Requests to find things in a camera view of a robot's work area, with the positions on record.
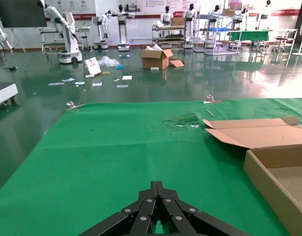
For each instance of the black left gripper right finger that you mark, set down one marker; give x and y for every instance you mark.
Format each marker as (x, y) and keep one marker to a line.
(175, 209)

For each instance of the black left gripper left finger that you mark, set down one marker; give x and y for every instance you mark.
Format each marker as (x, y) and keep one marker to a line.
(141, 209)

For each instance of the white jointed robot arm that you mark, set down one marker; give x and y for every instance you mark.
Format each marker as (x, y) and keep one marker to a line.
(2, 37)

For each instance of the open brown cardboard box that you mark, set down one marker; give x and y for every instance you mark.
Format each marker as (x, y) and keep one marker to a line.
(263, 137)

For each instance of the small white box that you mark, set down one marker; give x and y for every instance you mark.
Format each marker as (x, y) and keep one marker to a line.
(154, 68)
(90, 76)

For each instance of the small brown cardboard box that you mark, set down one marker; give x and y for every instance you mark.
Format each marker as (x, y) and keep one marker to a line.
(228, 12)
(177, 21)

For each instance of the green felt table cloth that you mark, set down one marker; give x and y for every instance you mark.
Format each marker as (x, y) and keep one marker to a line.
(104, 159)

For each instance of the thin wooden stick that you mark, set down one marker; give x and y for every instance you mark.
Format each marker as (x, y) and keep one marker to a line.
(210, 112)

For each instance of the silver binder clip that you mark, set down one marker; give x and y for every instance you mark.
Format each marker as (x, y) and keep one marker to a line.
(73, 107)
(212, 101)

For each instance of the white paper leaflet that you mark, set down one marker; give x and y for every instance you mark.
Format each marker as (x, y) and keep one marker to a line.
(122, 86)
(97, 84)
(56, 84)
(68, 79)
(79, 83)

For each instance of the white foam sheet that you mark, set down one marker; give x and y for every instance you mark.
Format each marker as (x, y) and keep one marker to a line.
(127, 77)

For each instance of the yellow sponge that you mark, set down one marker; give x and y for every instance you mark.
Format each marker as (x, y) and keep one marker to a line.
(106, 72)

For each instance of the blue crumpled cloth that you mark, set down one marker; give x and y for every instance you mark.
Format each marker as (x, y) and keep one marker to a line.
(119, 67)

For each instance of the flat brown cardboard piece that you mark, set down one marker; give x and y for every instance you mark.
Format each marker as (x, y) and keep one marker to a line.
(176, 63)

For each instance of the large open shipping carton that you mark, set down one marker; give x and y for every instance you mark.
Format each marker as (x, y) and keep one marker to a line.
(152, 60)

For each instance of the white red paper bag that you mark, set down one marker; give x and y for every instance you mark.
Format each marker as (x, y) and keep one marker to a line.
(93, 66)

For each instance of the clear crumpled plastic bag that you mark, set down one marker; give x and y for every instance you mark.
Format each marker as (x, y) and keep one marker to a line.
(107, 61)

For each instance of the white packing paper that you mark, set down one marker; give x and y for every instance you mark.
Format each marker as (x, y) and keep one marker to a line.
(154, 48)

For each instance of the metal shelf cart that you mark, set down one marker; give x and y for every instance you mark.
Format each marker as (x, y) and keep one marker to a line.
(170, 39)

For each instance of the white machine base on casters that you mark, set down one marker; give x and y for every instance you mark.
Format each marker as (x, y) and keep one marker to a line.
(3, 94)

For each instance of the black round stool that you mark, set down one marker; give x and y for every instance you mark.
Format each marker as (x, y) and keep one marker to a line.
(85, 38)

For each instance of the white robot on wheeled base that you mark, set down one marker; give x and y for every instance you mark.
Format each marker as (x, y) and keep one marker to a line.
(101, 29)

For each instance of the humanoid robot with outstretched arms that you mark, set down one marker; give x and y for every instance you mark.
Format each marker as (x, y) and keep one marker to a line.
(121, 24)

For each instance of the table with green cover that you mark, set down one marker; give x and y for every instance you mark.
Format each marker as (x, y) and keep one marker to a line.
(251, 35)

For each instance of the white humanoid robot black head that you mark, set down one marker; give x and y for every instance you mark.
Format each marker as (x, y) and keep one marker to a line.
(216, 8)
(166, 17)
(262, 16)
(244, 13)
(190, 17)

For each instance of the white metal workbench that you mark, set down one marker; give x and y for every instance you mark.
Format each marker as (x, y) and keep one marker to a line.
(50, 30)

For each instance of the black display on stand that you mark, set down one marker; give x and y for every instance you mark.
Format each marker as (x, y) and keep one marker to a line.
(20, 12)

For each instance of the white tube frame rack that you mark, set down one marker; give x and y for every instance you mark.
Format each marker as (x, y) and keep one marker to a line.
(218, 29)

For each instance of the wall information poster board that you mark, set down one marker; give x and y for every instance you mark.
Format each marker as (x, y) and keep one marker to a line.
(165, 3)

